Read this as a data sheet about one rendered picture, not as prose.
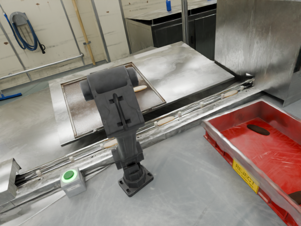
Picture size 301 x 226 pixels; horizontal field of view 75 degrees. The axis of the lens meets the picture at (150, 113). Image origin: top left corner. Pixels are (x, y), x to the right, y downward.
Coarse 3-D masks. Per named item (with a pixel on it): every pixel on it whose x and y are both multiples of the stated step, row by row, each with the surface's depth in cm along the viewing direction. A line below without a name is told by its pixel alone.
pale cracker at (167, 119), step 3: (168, 117) 101; (171, 117) 101; (174, 117) 101; (162, 120) 100; (165, 120) 99; (168, 120) 99; (171, 120) 99; (159, 123) 98; (162, 123) 98; (165, 123) 98
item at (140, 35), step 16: (144, 16) 282; (160, 16) 246; (176, 16) 267; (192, 16) 259; (208, 16) 268; (128, 32) 330; (144, 32) 268; (160, 32) 250; (176, 32) 260; (192, 32) 270; (208, 32) 281; (144, 48) 290; (208, 48) 294
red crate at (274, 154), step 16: (240, 128) 92; (272, 128) 89; (240, 144) 84; (256, 144) 82; (272, 144) 81; (288, 144) 80; (256, 160) 76; (272, 160) 75; (288, 160) 74; (272, 176) 70; (288, 176) 69; (288, 192) 64; (272, 208) 60; (288, 224) 56
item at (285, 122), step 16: (224, 112) 87; (240, 112) 89; (256, 112) 93; (272, 112) 86; (208, 128) 82; (224, 128) 91; (288, 128) 81; (224, 144) 74; (240, 160) 67; (256, 176) 62; (272, 192) 57; (288, 208) 53
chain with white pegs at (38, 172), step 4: (216, 100) 110; (200, 104) 106; (180, 112) 101; (180, 116) 102; (156, 124) 98; (100, 144) 90; (72, 156) 87; (84, 156) 90; (72, 160) 87; (76, 160) 89; (56, 168) 86; (36, 172) 82; (40, 172) 84; (36, 176) 84; (28, 180) 83
